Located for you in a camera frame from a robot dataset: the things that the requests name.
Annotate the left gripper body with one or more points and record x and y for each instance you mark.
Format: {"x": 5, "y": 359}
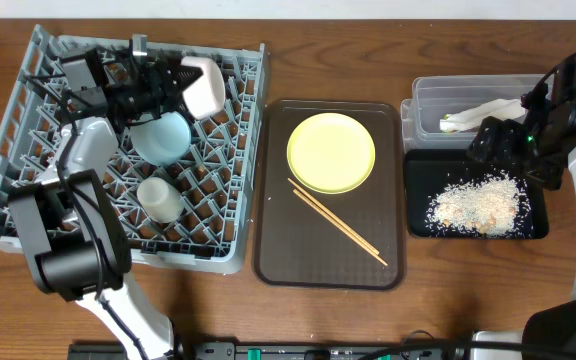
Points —
{"x": 166, "y": 81}

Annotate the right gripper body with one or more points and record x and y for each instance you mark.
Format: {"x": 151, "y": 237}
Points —
{"x": 514, "y": 148}

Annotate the white bowl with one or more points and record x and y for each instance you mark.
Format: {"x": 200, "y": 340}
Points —
{"x": 206, "y": 96}

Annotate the light blue bowl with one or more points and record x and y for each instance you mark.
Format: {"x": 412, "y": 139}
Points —
{"x": 161, "y": 141}

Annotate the rice food waste pile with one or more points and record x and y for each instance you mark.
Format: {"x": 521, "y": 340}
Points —
{"x": 495, "y": 206}

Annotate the white cup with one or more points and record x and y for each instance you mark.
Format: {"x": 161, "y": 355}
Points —
{"x": 160, "y": 200}

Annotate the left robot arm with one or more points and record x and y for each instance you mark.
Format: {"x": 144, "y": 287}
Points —
{"x": 71, "y": 237}

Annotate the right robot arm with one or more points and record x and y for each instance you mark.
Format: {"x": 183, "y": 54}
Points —
{"x": 551, "y": 111}

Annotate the clear plastic bin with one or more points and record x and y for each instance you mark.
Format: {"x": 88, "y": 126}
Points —
{"x": 437, "y": 96}

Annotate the black tray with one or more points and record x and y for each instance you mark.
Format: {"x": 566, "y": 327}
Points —
{"x": 429, "y": 173}

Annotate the grey plastic dish rack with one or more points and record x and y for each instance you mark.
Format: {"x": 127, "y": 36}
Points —
{"x": 215, "y": 176}

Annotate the lower wooden chopstick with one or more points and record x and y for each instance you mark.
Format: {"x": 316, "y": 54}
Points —
{"x": 339, "y": 226}

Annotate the wooden chopstick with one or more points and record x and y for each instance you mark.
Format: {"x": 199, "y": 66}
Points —
{"x": 318, "y": 203}
{"x": 339, "y": 226}

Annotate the yellow plate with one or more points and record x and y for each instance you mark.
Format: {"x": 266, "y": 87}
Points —
{"x": 331, "y": 153}

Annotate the brown serving tray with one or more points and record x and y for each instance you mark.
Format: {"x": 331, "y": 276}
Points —
{"x": 294, "y": 244}

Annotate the upper wooden chopstick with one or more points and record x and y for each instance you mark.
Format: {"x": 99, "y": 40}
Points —
{"x": 318, "y": 203}

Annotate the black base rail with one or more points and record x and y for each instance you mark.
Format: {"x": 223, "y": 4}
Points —
{"x": 230, "y": 351}

